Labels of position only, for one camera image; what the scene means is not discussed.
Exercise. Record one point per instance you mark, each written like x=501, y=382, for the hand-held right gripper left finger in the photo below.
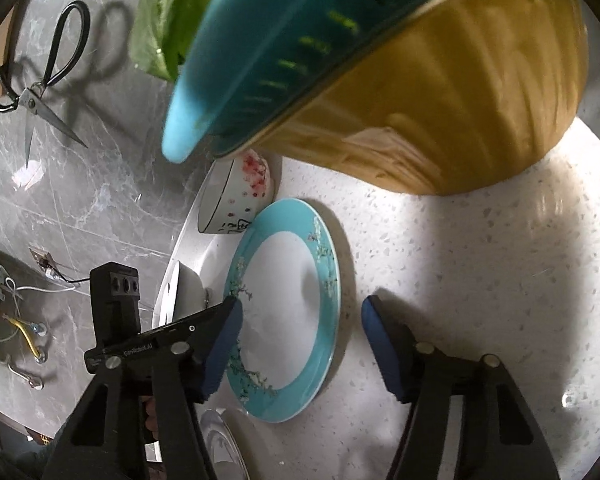
x=220, y=355

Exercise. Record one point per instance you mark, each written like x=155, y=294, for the plain white bowl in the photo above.
x=190, y=290

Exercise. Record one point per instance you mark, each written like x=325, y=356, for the blue water valve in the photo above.
x=40, y=330

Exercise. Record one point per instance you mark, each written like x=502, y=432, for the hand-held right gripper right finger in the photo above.
x=382, y=350

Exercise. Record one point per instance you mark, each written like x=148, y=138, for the teal rimmed floral plate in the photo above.
x=280, y=285

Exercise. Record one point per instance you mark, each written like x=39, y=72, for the gold wall socket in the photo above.
x=37, y=256

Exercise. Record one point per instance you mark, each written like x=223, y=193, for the white bowl with pink blossoms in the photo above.
x=250, y=180

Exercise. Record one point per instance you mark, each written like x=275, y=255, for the teal plastic colander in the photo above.
x=280, y=35

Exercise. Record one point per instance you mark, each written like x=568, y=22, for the metal wall pipe fitting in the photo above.
x=40, y=358

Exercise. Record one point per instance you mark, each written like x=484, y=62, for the plain white plate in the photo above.
x=222, y=442

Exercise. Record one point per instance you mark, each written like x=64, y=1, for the green leafy vegetables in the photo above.
x=165, y=25

